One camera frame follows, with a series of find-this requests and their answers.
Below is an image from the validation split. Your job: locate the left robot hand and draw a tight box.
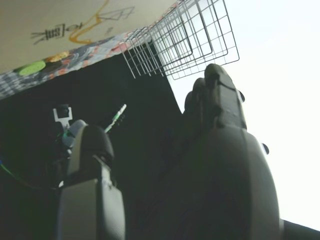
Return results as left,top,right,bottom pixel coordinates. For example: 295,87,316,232
56,63,282,240

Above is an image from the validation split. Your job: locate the beige book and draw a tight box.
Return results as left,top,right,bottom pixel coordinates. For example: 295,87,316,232
0,0,181,75

